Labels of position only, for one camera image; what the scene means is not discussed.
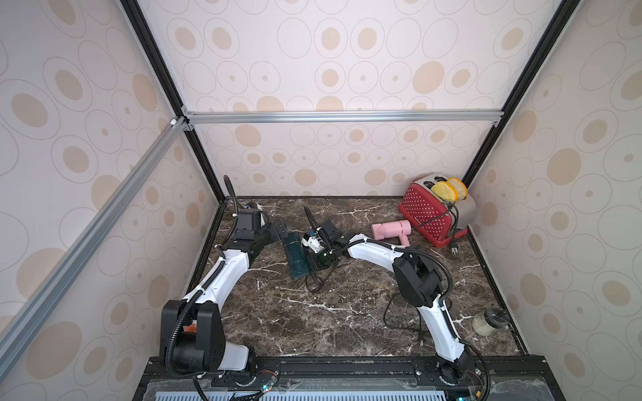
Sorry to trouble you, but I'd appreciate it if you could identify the black green dryer cord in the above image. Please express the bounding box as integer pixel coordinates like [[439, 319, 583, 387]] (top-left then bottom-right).
[[303, 262, 339, 294]]

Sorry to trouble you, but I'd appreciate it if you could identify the dark green hair dryer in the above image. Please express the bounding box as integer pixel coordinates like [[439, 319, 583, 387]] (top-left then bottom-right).
[[282, 232, 311, 279]]

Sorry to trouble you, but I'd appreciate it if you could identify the pink hair dryer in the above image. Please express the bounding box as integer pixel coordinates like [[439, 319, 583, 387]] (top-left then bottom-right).
[[371, 220, 412, 247]]

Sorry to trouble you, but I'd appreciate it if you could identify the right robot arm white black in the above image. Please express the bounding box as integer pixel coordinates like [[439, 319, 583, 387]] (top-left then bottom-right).
[[302, 207, 483, 386]]

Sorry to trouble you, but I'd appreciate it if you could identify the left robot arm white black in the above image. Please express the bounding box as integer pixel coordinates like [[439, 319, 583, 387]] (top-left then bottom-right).
[[159, 176, 288, 380]]

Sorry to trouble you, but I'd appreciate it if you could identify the red polka dot toaster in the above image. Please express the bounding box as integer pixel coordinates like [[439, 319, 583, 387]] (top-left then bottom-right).
[[399, 174, 476, 254]]

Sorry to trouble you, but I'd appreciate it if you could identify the yellow toast slice front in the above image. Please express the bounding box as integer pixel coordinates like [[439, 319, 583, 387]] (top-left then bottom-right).
[[431, 181, 459, 204]]

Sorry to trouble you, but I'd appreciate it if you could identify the yellow toast slice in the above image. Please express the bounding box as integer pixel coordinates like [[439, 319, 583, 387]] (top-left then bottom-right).
[[431, 181, 459, 204], [447, 177, 468, 200]]

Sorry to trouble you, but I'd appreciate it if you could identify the yellow toast slice back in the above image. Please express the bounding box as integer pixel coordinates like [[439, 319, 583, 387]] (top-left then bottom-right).
[[447, 177, 468, 200]]

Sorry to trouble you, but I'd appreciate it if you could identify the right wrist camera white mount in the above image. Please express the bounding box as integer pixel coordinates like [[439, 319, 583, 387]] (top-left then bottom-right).
[[301, 232, 325, 254]]

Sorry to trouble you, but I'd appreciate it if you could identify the black toaster cord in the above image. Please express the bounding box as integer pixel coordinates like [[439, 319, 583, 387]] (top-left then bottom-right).
[[415, 202, 462, 256]]

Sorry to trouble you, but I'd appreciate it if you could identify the silver aluminium rail back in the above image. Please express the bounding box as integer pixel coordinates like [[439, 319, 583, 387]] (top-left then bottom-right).
[[186, 110, 504, 125]]

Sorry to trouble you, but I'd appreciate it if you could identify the silver aluminium rail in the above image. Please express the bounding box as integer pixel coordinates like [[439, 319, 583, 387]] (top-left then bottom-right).
[[1, 116, 187, 380], [186, 110, 504, 125]]

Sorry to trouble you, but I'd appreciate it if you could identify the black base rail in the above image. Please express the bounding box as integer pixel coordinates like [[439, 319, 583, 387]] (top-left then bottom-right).
[[132, 354, 565, 401]]

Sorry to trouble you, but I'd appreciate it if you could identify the black corner frame post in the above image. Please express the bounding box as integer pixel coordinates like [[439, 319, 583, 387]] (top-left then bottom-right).
[[118, 0, 226, 203]]

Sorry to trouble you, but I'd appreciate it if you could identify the silver aluminium rail left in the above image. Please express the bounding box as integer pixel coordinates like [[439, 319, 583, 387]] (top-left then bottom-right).
[[1, 116, 187, 380]]

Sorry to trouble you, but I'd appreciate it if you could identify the black right corner post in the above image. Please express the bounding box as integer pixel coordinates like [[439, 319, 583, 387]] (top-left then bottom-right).
[[463, 0, 581, 186]]

